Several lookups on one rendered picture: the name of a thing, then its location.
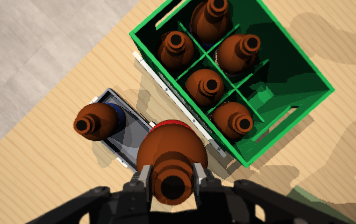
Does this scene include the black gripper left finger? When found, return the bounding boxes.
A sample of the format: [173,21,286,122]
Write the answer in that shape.
[25,165,153,224]

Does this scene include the dark grey tray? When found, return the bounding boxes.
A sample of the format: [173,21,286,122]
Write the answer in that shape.
[94,87,153,173]

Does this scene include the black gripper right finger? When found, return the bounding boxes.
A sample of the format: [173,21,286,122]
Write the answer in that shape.
[192,163,349,224]

